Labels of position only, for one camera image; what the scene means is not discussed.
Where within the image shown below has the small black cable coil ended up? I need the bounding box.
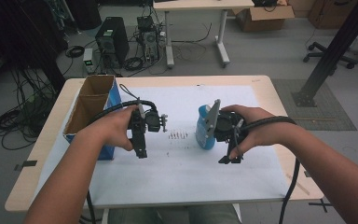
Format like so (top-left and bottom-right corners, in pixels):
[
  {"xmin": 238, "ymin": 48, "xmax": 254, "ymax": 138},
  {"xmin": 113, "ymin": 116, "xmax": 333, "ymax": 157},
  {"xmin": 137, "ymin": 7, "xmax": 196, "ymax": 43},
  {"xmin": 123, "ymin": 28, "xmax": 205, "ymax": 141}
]
[{"xmin": 64, "ymin": 45, "xmax": 86, "ymax": 59}]

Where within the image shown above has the black office chair base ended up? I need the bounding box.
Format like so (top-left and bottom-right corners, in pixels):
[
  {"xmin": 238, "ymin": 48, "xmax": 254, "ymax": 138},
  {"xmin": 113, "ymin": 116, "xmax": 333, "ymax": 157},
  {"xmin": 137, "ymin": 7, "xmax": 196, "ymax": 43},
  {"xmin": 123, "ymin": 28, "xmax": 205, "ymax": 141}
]
[{"xmin": 302, "ymin": 41, "xmax": 358, "ymax": 70}]

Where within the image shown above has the black sleeved right gripper cable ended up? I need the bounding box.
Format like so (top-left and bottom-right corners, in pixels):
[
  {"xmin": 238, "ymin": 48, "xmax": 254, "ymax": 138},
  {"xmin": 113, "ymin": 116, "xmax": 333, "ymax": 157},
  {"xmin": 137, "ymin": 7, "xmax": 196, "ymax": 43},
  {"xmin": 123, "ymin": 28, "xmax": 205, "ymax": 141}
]
[{"xmin": 238, "ymin": 115, "xmax": 302, "ymax": 224}]

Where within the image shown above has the black sleeved gripper cable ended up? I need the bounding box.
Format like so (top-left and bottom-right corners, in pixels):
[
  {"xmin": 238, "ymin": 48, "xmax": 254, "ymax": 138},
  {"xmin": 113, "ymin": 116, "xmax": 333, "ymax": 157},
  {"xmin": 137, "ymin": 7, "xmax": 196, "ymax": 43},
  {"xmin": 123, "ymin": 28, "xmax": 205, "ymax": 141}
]
[
  {"xmin": 238, "ymin": 115, "xmax": 302, "ymax": 224},
  {"xmin": 85, "ymin": 99, "xmax": 159, "ymax": 224}
]

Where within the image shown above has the open computer case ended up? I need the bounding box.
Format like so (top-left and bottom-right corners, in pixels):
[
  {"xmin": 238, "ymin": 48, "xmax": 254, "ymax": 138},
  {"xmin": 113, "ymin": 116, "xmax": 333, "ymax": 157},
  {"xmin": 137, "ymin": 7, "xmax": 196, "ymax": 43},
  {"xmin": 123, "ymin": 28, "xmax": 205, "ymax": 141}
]
[{"xmin": 135, "ymin": 15, "xmax": 161, "ymax": 63}]

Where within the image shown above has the person's right hand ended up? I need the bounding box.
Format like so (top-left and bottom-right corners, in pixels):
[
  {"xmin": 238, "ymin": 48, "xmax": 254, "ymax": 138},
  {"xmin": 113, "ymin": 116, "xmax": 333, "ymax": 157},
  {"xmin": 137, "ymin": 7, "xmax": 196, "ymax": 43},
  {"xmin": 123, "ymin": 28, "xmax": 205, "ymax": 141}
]
[{"xmin": 220, "ymin": 105, "xmax": 294, "ymax": 161}]

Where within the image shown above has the blue plastic bottle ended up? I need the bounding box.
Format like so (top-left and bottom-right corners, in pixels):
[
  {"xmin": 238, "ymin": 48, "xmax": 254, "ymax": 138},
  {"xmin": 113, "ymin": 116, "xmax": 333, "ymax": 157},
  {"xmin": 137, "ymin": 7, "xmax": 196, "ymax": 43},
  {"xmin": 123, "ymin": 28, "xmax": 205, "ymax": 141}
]
[{"xmin": 195, "ymin": 105, "xmax": 217, "ymax": 151}]

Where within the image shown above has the white table mat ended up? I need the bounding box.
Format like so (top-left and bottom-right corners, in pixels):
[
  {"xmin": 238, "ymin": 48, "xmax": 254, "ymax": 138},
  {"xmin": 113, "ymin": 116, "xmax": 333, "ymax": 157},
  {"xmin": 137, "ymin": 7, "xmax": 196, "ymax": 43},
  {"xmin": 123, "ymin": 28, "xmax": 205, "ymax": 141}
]
[{"xmin": 32, "ymin": 84, "xmax": 290, "ymax": 208}]

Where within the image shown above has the black curtain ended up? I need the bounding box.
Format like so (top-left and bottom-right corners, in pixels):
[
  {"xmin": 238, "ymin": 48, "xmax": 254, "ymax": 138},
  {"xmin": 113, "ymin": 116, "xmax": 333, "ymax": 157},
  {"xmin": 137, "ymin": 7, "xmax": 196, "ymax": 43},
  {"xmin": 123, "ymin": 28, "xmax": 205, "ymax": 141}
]
[{"xmin": 0, "ymin": 0, "xmax": 70, "ymax": 91}]

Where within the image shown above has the black computer tower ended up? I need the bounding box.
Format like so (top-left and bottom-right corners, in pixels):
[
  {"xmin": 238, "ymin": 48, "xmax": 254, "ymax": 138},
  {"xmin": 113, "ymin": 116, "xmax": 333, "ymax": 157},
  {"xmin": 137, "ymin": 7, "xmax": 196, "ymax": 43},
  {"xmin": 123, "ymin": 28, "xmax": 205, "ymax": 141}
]
[{"xmin": 94, "ymin": 16, "xmax": 131, "ymax": 68}]

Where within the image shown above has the thin black cord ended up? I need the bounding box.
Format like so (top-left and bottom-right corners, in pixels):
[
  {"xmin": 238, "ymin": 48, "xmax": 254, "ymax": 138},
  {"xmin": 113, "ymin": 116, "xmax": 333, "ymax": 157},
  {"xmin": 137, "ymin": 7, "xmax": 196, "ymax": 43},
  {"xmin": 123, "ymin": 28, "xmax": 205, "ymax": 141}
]
[{"xmin": 118, "ymin": 83, "xmax": 139, "ymax": 102}]

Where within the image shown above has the white desk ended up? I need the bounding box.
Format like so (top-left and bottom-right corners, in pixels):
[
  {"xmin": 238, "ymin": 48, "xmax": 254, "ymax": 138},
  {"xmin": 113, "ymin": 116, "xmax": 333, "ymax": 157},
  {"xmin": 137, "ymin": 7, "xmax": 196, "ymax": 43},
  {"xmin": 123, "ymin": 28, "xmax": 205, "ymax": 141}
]
[{"xmin": 152, "ymin": 0, "xmax": 255, "ymax": 69}]

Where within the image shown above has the black metal stand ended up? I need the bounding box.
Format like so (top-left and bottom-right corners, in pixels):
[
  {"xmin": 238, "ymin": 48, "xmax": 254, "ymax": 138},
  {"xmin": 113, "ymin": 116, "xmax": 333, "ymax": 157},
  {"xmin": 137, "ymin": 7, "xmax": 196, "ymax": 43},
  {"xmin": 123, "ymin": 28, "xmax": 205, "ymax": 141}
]
[{"xmin": 291, "ymin": 0, "xmax": 358, "ymax": 108}]

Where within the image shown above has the blue cardboard box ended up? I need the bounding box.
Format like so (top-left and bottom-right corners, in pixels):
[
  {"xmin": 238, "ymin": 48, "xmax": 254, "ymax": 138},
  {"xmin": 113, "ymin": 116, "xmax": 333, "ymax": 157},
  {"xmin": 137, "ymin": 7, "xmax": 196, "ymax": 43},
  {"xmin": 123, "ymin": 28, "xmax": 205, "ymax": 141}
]
[{"xmin": 62, "ymin": 74, "xmax": 123, "ymax": 161}]

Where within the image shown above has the tangle of black floor cables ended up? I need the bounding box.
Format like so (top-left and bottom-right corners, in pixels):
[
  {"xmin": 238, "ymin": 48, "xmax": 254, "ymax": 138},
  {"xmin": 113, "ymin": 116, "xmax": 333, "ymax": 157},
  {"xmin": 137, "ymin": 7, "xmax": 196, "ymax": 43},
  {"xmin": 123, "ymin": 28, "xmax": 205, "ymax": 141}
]
[{"xmin": 0, "ymin": 66, "xmax": 61, "ymax": 151}]

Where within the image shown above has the silver power supply unit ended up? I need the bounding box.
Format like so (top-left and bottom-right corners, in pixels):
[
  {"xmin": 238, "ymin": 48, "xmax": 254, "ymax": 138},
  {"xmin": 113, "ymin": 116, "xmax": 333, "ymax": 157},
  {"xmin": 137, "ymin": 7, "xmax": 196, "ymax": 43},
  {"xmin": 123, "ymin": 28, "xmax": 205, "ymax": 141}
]
[{"xmin": 82, "ymin": 48, "xmax": 95, "ymax": 75}]

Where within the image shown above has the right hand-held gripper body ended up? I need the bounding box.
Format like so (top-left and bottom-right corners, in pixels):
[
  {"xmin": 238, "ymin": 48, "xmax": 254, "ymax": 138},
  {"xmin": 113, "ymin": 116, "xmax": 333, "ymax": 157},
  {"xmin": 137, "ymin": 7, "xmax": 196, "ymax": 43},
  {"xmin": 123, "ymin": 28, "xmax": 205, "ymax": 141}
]
[{"xmin": 204, "ymin": 98, "xmax": 248, "ymax": 146}]

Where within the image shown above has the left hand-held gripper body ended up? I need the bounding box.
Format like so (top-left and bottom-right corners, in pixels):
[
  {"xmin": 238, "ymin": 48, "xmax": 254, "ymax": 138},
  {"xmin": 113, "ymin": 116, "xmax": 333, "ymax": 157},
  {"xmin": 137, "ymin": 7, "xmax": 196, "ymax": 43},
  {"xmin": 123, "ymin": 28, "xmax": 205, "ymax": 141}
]
[{"xmin": 127, "ymin": 106, "xmax": 169, "ymax": 135}]

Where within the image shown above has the black tape cross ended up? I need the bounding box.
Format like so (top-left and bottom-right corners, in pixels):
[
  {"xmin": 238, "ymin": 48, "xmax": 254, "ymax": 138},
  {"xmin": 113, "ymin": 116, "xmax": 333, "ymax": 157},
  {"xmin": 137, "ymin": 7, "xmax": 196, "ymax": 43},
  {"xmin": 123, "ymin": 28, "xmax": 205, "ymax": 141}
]
[{"xmin": 308, "ymin": 199, "xmax": 333, "ymax": 214}]

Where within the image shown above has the loose black floor cable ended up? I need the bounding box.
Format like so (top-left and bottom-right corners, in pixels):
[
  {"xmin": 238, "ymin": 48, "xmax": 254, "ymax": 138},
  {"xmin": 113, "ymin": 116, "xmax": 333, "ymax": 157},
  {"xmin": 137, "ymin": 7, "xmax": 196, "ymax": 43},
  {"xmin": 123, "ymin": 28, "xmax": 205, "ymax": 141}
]
[{"xmin": 171, "ymin": 22, "xmax": 214, "ymax": 63}]

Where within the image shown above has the person's left hand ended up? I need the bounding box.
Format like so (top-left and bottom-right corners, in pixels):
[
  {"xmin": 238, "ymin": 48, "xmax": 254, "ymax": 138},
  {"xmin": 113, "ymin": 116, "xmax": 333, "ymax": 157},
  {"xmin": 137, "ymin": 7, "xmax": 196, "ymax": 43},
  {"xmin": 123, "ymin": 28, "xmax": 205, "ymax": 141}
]
[{"xmin": 74, "ymin": 105, "xmax": 140, "ymax": 153}]

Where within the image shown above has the black sleeved left gripper cable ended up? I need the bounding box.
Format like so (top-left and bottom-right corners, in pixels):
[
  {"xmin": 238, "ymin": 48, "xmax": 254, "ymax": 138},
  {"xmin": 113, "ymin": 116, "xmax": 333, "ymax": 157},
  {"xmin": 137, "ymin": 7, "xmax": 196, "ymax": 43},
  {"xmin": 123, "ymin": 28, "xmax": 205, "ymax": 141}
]
[{"xmin": 85, "ymin": 99, "xmax": 159, "ymax": 224}]

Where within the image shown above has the open brown cardboard box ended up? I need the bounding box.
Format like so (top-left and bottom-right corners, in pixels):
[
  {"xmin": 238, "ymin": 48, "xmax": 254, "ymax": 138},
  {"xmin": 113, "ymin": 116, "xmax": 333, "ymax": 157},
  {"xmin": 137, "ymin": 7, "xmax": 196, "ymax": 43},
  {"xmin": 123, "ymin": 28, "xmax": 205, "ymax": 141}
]
[{"xmin": 232, "ymin": 4, "xmax": 296, "ymax": 33}]

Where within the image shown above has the grey floor mat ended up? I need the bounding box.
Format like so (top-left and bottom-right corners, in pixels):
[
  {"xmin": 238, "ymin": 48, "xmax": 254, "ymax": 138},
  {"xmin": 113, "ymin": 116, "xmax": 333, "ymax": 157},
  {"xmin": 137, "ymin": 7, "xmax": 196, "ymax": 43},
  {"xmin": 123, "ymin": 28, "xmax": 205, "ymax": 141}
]
[{"xmin": 271, "ymin": 77, "xmax": 358, "ymax": 132}]

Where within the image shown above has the black tape strip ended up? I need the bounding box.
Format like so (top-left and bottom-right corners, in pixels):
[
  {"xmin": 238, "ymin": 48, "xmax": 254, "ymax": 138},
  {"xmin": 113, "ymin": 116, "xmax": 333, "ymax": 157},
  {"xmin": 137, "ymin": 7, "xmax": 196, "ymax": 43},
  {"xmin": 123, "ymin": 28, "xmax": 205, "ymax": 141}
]
[{"xmin": 13, "ymin": 160, "xmax": 38, "ymax": 172}]

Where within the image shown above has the closed brown cardboard box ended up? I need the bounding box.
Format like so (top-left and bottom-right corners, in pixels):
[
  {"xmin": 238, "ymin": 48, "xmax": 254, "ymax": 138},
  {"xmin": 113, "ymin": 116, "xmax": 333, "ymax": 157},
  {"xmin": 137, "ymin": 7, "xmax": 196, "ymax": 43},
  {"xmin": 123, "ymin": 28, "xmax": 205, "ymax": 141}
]
[{"xmin": 307, "ymin": 0, "xmax": 358, "ymax": 31}]

